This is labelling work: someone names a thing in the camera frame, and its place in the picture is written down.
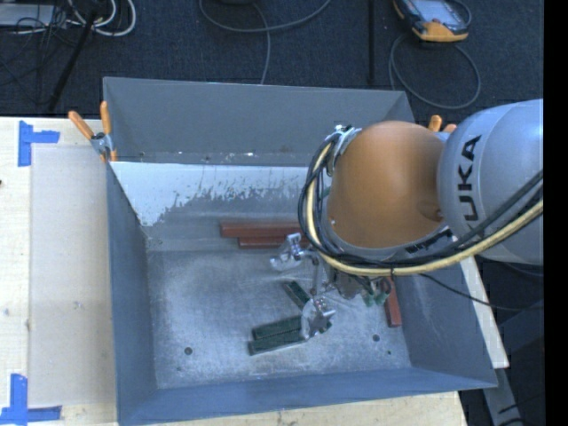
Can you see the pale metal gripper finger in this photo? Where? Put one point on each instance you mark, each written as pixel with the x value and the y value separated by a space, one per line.
pixel 318 311
pixel 293 249

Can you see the dark green flat block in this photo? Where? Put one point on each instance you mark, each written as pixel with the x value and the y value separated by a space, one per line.
pixel 296 293
pixel 277 326
pixel 275 344

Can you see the red-brown flat block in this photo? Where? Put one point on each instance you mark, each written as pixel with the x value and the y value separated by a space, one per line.
pixel 257 229
pixel 259 242
pixel 393 311

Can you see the grey metal bin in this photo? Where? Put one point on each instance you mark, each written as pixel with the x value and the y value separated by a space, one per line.
pixel 213 300

